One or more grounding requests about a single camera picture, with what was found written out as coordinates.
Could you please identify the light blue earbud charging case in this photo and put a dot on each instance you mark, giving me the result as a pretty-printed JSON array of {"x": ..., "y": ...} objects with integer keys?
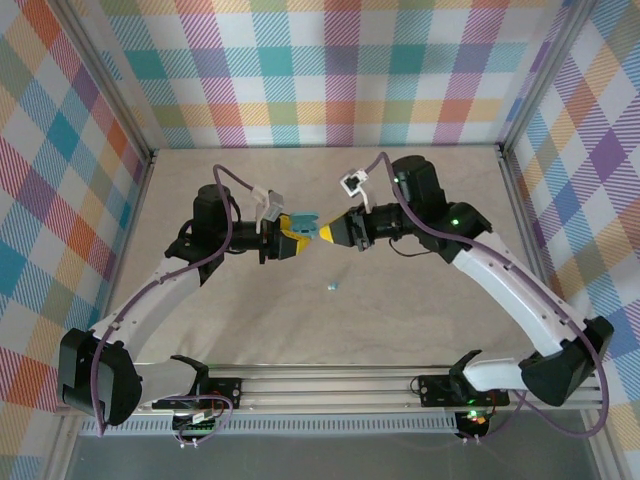
[{"x": 300, "y": 218}]

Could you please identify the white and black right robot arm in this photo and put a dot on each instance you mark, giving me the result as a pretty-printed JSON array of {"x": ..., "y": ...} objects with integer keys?
[{"x": 505, "y": 290}]

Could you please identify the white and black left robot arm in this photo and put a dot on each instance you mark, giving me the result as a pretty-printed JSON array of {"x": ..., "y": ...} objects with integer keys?
[{"x": 150, "y": 295}]

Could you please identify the green terminal circuit board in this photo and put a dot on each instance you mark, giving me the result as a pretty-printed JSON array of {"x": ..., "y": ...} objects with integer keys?
[{"x": 197, "y": 425}]

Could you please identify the grey metal shelf plate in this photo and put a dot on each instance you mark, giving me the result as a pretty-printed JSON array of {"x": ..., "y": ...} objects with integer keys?
[{"x": 325, "y": 460}]

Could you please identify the small circuit board with LED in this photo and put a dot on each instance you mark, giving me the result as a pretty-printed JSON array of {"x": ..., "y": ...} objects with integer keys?
[{"x": 472, "y": 417}]

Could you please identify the aluminium frame side rail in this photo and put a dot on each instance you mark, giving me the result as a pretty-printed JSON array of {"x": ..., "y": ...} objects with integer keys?
[
  {"x": 125, "y": 250},
  {"x": 534, "y": 250}
]

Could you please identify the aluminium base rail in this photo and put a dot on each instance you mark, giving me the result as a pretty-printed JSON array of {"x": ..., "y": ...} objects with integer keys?
[{"x": 325, "y": 387}]

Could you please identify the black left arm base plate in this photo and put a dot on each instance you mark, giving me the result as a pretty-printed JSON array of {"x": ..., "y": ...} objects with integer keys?
[{"x": 225, "y": 392}]

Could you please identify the aluminium frame post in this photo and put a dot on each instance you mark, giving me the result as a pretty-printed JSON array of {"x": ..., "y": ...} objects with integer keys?
[
  {"x": 542, "y": 75},
  {"x": 111, "y": 82}
]

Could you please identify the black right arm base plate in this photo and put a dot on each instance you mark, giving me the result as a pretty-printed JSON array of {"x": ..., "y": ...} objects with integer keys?
[{"x": 435, "y": 390}]

